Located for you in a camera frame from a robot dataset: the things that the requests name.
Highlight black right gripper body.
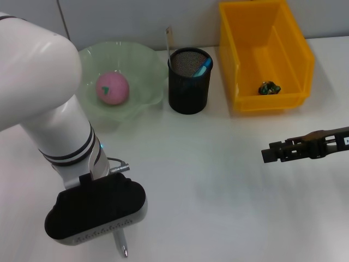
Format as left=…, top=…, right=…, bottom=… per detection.
left=304, top=126, right=349, bottom=159

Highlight green plastic wrapper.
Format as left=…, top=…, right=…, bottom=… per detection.
left=258, top=80, right=281, bottom=95

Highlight blue scissors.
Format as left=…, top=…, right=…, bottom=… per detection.
left=179, top=56, right=214, bottom=93

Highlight clear plastic ruler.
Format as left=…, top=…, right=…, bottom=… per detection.
left=164, top=25, right=174, bottom=67

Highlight pink peach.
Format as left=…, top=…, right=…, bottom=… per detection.
left=95, top=71, right=130, bottom=106

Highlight black mesh pen holder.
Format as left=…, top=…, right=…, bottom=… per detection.
left=167, top=47, right=214, bottom=115

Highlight translucent green fruit plate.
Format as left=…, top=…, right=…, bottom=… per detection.
left=77, top=40, right=169, bottom=134

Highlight grey white pen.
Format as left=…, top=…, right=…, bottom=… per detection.
left=113, top=227, right=129, bottom=258

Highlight yellow plastic bin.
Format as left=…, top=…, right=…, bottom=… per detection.
left=218, top=0, right=316, bottom=112

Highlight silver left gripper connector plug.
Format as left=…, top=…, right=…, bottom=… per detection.
left=108, top=162, right=131, bottom=175

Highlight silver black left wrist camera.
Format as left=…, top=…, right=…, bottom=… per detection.
left=44, top=172, right=149, bottom=247

